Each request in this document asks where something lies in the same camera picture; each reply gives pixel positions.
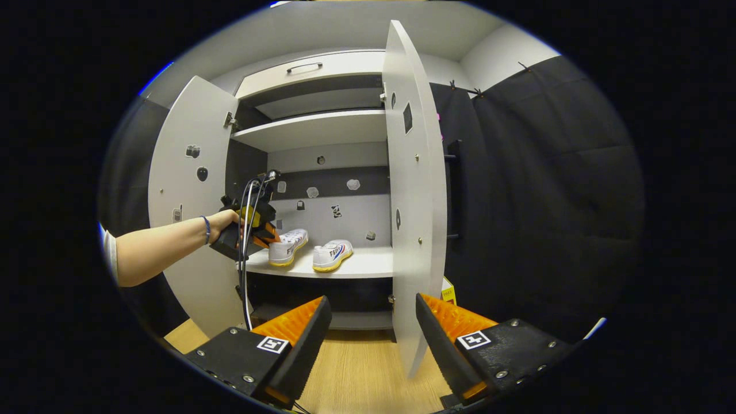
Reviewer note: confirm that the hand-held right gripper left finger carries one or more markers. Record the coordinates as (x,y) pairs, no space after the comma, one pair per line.
(307,351)

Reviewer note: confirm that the white cabinet door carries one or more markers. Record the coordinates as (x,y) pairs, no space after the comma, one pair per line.
(414,201)
(172,195)

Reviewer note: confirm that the white striped shoe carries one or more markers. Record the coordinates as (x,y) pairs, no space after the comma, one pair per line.
(293,244)
(330,256)

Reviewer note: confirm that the blue wristband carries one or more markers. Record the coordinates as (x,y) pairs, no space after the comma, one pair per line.
(206,230)

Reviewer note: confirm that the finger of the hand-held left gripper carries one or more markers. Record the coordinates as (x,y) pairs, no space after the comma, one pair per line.
(267,237)

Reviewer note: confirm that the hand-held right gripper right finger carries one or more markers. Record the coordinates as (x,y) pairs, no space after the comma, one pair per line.
(440,351)

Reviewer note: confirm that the yellow book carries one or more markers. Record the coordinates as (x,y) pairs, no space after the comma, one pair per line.
(448,293)

